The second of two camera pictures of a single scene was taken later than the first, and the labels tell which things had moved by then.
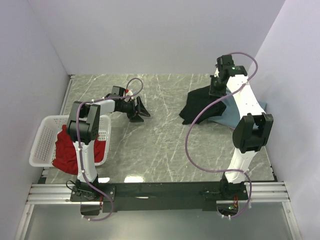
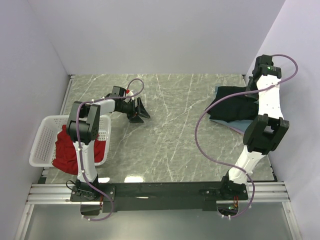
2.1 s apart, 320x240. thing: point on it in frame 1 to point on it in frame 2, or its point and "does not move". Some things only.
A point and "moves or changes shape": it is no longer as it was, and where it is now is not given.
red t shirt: (66, 158) does not move
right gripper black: (212, 91) to (254, 96)
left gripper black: (136, 118) does not move
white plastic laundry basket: (46, 130) does not move
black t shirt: (198, 100) moves or changes shape
